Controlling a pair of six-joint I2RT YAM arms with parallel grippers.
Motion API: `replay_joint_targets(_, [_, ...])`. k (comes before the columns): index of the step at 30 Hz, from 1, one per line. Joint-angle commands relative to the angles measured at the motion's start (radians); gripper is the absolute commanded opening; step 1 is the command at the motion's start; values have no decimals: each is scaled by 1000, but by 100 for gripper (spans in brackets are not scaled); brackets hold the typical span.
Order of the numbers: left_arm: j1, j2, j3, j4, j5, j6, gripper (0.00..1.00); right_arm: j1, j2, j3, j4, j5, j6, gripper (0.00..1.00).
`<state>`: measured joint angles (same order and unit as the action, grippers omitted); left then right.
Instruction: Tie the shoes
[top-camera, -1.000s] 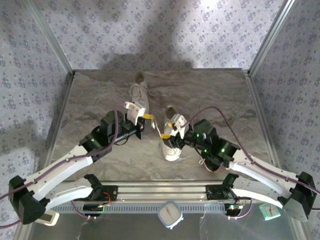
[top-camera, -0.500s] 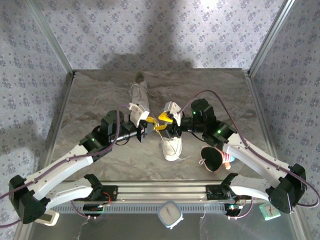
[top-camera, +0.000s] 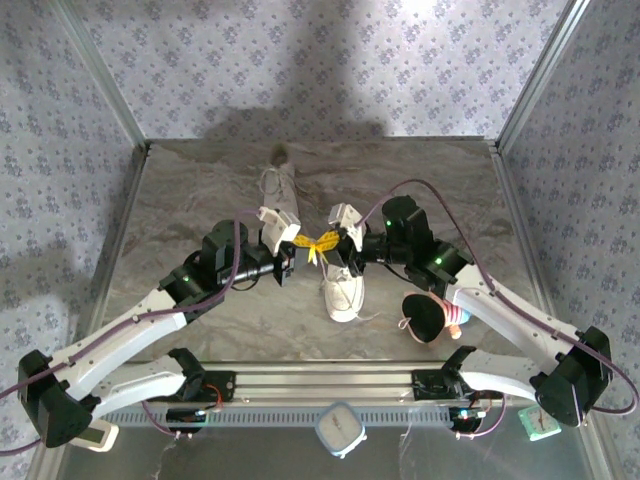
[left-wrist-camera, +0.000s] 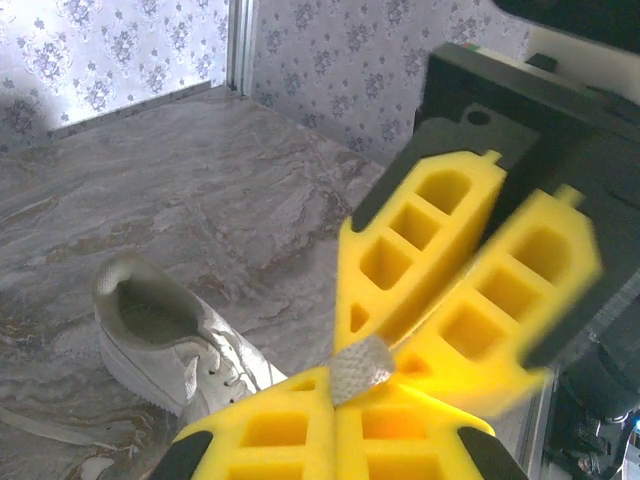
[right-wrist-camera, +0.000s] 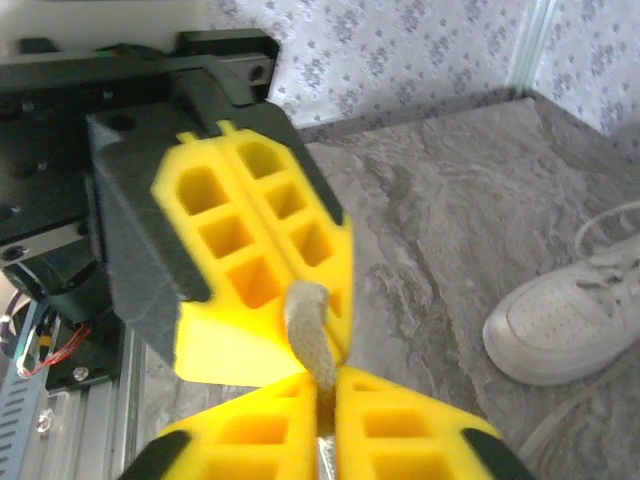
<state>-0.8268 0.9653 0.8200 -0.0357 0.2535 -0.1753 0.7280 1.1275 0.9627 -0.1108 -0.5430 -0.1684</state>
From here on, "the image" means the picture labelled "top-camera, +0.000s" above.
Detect plush doll with black hat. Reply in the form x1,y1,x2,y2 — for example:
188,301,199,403
398,292,474,346

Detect black controller board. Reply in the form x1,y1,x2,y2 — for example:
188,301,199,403
448,406,487,434
166,407,209,434

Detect blue-rimmed square white clock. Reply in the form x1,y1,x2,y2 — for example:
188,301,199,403
314,401,368,460

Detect white digital timer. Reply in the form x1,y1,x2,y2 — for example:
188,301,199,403
69,422,120,454

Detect green alarm clock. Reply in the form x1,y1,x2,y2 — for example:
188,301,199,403
517,404,564,444

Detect aluminium table edge rail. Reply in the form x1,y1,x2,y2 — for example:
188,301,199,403
92,142,154,326
487,139,556,326

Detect aluminium mounting rail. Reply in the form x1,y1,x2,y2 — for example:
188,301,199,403
107,360,539,407

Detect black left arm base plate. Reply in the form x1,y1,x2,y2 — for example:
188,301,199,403
199,370,237,404

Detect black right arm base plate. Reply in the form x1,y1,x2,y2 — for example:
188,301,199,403
412,369,474,401

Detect grey slotted cable duct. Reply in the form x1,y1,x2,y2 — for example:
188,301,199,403
94,405,454,427

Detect aluminium frame post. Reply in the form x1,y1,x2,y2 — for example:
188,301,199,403
497,0,592,151
49,0,152,151

